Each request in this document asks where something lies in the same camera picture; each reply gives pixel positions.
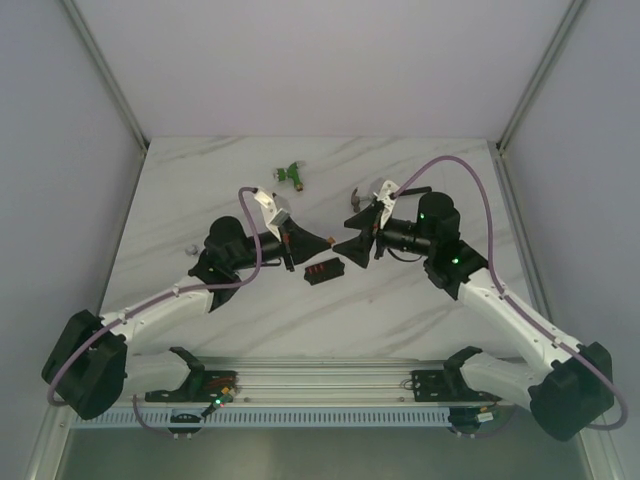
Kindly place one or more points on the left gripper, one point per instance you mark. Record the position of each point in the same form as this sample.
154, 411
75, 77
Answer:
288, 245

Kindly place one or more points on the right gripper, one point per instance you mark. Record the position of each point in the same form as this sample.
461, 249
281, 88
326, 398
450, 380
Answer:
358, 248

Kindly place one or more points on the black fuse box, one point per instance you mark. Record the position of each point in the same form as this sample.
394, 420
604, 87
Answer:
324, 271

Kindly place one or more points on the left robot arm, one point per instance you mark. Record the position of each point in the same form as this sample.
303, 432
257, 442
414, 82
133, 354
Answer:
101, 359

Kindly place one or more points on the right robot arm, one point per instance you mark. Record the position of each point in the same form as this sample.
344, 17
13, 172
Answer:
561, 382

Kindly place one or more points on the green spray gun toy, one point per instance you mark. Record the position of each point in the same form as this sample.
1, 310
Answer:
291, 173

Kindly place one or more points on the grey metal bolt tool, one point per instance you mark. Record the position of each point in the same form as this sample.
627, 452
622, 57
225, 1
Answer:
192, 250

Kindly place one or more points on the hammer with black handle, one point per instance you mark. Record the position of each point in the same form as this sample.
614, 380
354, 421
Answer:
357, 200

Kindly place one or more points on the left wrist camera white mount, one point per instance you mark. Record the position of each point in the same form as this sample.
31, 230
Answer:
275, 210

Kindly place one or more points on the aluminium front rail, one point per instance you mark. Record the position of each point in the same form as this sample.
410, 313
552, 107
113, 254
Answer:
355, 382

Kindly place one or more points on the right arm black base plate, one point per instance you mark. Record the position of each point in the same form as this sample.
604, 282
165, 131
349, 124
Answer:
432, 386

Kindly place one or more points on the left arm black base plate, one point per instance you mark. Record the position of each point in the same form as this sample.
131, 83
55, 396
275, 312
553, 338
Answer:
204, 387

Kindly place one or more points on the slotted grey cable duct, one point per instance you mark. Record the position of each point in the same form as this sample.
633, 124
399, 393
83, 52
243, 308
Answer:
272, 417

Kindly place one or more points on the right aluminium frame post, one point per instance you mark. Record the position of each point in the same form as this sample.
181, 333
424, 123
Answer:
542, 71

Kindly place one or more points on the aluminium frame post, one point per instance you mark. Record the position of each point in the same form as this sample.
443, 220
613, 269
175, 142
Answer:
107, 77
542, 71

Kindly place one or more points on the left aluminium frame post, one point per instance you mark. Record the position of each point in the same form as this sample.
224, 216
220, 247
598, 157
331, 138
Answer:
107, 77

